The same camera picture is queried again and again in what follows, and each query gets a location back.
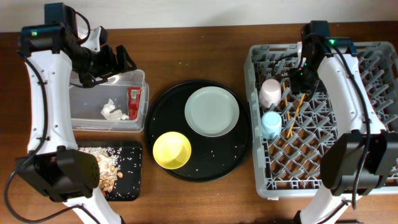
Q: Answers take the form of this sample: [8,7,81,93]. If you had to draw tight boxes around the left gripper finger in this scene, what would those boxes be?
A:
[116,45,137,72]
[100,45,116,75]

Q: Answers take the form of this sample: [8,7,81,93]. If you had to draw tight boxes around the wooden chopstick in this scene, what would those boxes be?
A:
[287,93,306,139]
[282,79,290,121]

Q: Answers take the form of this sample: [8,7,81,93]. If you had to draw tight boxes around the red snack wrapper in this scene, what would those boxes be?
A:
[127,86,142,120]

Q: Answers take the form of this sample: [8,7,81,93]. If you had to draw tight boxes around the pink cup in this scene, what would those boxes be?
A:
[259,79,282,108]

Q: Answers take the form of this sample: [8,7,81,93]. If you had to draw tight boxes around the blue cup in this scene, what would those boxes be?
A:
[261,111,282,139]

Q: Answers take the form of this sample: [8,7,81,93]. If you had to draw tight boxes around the white tissue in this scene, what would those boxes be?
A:
[101,99,129,121]

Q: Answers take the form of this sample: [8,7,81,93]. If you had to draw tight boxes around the grey plate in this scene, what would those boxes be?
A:
[184,86,240,138]

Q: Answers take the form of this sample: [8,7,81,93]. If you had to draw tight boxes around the food scraps and rice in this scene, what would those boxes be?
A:
[79,147,123,194]

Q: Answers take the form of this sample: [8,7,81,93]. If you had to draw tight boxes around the yellow bowl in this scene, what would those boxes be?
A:
[152,131,192,170]

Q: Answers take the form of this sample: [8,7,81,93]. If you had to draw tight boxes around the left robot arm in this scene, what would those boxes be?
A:
[14,22,135,223]

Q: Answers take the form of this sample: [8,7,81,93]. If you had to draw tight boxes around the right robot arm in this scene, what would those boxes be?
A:
[294,34,397,223]

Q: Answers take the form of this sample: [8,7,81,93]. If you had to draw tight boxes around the grey dishwasher rack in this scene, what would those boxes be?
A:
[244,42,397,200]

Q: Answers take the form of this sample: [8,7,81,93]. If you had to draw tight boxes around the clear plastic bin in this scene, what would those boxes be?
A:
[69,70,149,133]

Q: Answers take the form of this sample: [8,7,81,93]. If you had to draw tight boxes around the round black tray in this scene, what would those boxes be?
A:
[144,80,252,182]

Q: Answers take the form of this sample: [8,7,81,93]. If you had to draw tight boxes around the black rectangular tray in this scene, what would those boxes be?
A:
[78,141,143,202]

